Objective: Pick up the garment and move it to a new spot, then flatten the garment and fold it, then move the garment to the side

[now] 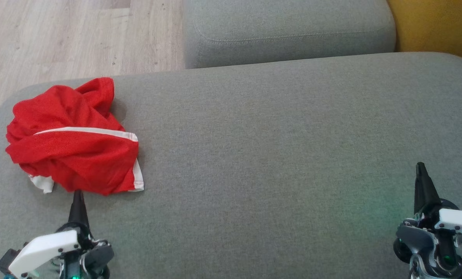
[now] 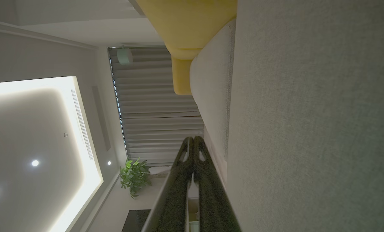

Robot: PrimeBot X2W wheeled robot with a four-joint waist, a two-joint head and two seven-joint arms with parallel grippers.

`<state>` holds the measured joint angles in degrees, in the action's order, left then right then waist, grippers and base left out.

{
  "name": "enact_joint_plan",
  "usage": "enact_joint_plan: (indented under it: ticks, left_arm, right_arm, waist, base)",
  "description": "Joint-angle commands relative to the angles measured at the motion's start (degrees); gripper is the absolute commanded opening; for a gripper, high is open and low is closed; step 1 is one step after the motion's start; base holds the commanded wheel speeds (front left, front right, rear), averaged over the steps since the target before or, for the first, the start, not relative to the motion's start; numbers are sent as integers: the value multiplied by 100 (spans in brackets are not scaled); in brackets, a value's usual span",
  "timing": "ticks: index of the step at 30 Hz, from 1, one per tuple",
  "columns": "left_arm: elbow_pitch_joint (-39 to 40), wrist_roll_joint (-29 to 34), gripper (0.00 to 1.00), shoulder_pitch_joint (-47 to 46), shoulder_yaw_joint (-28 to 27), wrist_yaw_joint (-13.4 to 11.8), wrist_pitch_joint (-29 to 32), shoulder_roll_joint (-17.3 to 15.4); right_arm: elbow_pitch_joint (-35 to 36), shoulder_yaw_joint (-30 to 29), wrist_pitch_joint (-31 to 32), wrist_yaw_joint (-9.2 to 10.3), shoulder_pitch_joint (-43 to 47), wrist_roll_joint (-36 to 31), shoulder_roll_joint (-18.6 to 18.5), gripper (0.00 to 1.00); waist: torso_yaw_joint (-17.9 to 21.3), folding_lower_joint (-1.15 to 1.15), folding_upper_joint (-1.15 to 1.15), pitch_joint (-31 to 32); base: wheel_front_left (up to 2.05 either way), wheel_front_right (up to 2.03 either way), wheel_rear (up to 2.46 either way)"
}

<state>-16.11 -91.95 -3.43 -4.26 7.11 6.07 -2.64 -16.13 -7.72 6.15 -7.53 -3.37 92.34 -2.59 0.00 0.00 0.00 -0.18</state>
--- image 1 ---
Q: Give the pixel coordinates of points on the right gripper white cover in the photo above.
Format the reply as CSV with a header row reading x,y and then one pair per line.
x,y
455,224

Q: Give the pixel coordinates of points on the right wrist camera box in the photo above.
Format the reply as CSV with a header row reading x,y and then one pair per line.
x,y
414,238

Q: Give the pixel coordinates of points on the yellow sofa back cushion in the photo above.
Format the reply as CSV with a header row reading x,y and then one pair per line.
x,y
440,23

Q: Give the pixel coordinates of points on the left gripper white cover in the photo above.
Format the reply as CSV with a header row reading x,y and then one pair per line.
x,y
41,248

